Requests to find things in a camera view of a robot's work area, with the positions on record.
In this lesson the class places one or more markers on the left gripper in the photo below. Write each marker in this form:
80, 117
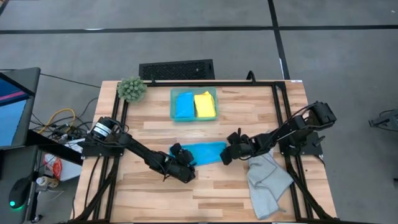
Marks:
183, 158

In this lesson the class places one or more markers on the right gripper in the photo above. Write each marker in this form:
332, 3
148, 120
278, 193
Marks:
245, 148

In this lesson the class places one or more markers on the blue microfiber towel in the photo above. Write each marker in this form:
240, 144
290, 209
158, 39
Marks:
208, 152
185, 105

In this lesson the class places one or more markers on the yellow microfiber towel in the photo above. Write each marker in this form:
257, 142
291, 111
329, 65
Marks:
205, 105

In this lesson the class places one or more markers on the grey microfiber towel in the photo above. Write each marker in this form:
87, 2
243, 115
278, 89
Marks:
267, 186

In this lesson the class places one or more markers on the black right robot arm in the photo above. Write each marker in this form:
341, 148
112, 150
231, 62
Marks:
289, 129

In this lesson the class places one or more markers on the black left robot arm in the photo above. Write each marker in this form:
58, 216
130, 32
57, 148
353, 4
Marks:
143, 152

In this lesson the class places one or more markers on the green translucent plastic bin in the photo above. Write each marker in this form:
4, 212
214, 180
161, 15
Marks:
172, 105

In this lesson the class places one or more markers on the potted green artificial plant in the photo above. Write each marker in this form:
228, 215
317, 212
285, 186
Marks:
132, 90

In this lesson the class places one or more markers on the black perforated computer case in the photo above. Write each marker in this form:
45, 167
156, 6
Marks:
177, 70

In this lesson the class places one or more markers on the red white plastic bag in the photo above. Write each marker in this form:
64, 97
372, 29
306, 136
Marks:
57, 168

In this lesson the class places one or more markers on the black desk beam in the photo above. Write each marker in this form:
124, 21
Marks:
56, 147

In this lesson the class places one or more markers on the beige tape roll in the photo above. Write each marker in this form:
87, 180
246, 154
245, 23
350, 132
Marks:
46, 182

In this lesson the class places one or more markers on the black computer mouse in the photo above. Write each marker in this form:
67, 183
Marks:
19, 193

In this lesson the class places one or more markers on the black computer monitor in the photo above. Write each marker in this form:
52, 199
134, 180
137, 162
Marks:
15, 118

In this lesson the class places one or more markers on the grey side desk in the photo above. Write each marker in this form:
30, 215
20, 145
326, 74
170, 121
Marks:
9, 161

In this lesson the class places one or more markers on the black aluminium table frame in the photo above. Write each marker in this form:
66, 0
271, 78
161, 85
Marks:
202, 83

